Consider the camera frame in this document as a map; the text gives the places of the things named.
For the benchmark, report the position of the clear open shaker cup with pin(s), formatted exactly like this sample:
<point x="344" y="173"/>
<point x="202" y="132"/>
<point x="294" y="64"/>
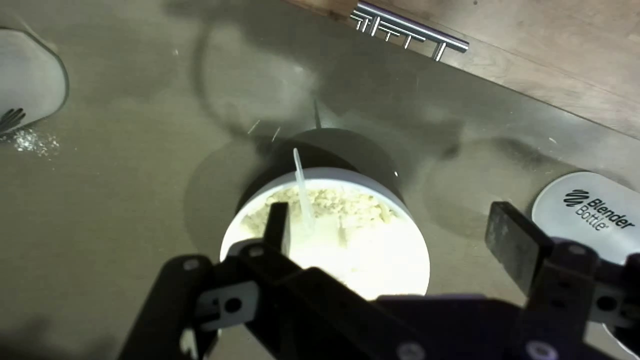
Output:
<point x="592" y="213"/>

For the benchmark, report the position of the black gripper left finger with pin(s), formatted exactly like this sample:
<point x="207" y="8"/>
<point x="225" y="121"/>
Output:
<point x="277" y="227"/>

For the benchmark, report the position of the shaker bottle with black lid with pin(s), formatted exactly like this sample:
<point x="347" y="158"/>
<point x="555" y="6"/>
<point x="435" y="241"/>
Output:
<point x="27" y="80"/>

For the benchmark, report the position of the white bowl with powder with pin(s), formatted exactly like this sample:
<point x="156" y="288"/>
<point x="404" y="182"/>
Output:
<point x="373" y="246"/>

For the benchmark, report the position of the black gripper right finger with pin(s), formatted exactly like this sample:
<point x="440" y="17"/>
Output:
<point x="521" y="242"/>

